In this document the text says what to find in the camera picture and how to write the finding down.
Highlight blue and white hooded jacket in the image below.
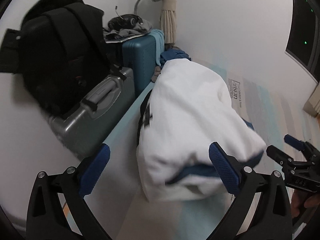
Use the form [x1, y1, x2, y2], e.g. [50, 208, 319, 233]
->
[137, 59, 266, 202]

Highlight black clothes pile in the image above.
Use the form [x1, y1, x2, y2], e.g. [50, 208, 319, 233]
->
[1, 0, 115, 119]

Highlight person's right hand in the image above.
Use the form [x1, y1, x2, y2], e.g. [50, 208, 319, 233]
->
[291, 190, 320, 218]

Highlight grey hard suitcase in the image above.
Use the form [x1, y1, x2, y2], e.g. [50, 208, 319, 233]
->
[48, 68, 135, 160]

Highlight dark window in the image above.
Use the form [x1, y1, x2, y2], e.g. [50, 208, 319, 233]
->
[286, 0, 319, 82]

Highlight dark blue folded garment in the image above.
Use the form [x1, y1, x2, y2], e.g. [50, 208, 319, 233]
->
[160, 49, 191, 67]

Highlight light blue towel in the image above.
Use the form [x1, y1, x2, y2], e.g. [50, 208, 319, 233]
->
[149, 29, 165, 66]

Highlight teal hard suitcase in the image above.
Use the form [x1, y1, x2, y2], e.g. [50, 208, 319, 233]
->
[122, 35, 156, 97]

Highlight beige curtain left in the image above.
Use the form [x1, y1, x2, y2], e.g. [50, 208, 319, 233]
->
[160, 0, 177, 44]

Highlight grey cloth on suitcase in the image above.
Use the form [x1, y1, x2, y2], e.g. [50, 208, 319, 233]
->
[103, 19, 153, 43]

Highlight black headphones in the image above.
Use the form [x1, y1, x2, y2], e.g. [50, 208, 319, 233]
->
[107, 6, 144, 31]

